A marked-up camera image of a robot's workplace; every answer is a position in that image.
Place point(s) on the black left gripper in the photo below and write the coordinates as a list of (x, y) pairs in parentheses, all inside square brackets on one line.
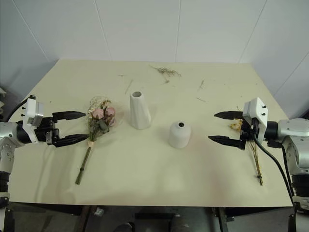
[(46, 131)]

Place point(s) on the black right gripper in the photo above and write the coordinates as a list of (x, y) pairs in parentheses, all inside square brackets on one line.
[(245, 135)]

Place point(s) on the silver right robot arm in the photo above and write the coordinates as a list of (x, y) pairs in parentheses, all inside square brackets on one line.
[(293, 135)]

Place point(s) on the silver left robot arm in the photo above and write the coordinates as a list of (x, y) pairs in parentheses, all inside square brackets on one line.
[(7, 135)]

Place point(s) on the short white ceramic vase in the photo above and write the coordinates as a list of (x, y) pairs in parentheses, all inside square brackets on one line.
[(180, 135)]

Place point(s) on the tall white ceramic vase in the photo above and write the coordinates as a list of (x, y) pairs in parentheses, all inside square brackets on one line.
[(140, 111)]

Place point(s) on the dried pink rose bouquet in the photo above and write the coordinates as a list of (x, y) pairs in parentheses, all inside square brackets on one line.
[(101, 116)]

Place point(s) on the small dried stem scrap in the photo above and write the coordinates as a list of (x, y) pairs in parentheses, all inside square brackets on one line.
[(200, 85), (201, 99)]

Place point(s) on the dried yellow flower bunch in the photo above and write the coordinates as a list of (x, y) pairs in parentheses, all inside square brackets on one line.
[(256, 159)]

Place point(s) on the long thin dried twig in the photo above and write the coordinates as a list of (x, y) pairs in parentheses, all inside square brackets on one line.
[(129, 86)]

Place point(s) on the dried twig sprig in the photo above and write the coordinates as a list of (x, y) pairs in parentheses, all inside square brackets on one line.
[(166, 71)]

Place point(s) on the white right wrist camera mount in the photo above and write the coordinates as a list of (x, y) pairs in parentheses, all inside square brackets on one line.
[(256, 111)]

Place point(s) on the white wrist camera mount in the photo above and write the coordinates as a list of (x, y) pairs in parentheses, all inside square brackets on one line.
[(31, 110), (256, 111)]

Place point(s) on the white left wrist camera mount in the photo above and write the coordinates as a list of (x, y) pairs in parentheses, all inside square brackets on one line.
[(31, 110)]

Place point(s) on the black table frame bar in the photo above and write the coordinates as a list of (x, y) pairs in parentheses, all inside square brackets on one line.
[(84, 218), (223, 220)]

